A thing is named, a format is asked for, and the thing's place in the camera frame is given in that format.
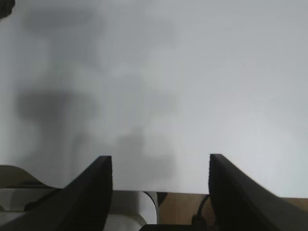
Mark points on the dark brown woven basket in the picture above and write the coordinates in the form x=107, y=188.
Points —
x=6, y=7

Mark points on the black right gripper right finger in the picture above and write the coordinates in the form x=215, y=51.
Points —
x=245, y=204

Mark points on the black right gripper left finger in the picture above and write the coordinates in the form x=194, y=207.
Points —
x=72, y=207

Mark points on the white rounded base housing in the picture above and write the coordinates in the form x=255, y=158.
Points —
x=130, y=207

